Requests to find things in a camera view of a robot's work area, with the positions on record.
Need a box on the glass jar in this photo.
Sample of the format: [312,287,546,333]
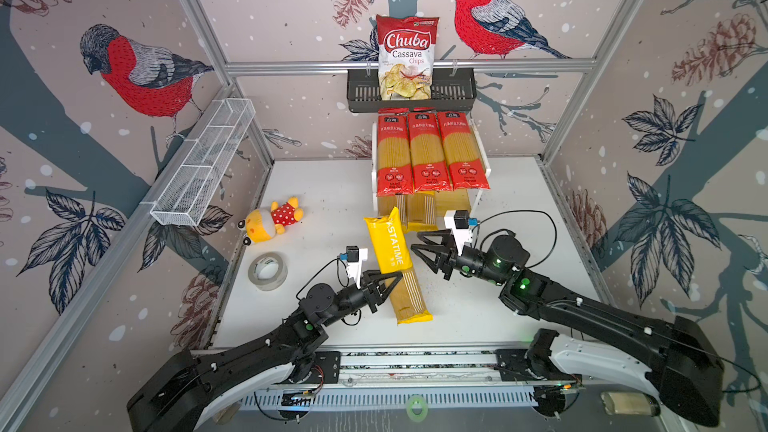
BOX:
[600,391,661,417]
[213,402,241,425]

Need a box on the wooden two-tier shelf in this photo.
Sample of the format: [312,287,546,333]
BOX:
[371,124,484,232]

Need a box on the Chuba cassava chips bag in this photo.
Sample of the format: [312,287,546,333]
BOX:
[376,15,439,101]

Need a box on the yellow plush toy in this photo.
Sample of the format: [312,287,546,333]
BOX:
[237,197,304,246]

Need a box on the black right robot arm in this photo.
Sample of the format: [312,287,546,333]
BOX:
[410,230,725,427]

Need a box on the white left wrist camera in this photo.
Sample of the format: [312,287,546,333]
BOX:
[340,246,368,289]

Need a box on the glass jar right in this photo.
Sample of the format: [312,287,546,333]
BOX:
[600,391,661,417]

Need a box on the green tape ring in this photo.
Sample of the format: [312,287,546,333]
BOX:
[405,395,430,423]

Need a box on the yellow spaghetti bag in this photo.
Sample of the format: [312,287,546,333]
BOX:
[377,194,407,222]
[365,207,433,324]
[406,192,438,232]

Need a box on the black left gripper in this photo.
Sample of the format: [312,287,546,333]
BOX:
[319,268,400,329]

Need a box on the red spaghetti bag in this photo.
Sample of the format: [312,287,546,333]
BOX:
[376,109,414,197]
[437,111,490,189]
[407,112,452,192]

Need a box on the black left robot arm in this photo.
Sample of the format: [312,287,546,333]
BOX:
[127,271,402,431]

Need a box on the glass jar left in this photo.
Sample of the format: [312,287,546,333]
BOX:
[213,402,241,425]

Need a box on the clear tape roll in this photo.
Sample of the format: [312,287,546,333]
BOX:
[247,252,288,292]

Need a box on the black hanging wire basket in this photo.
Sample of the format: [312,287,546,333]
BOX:
[347,68,477,113]

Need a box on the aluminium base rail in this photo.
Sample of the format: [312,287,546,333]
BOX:
[167,343,667,412]

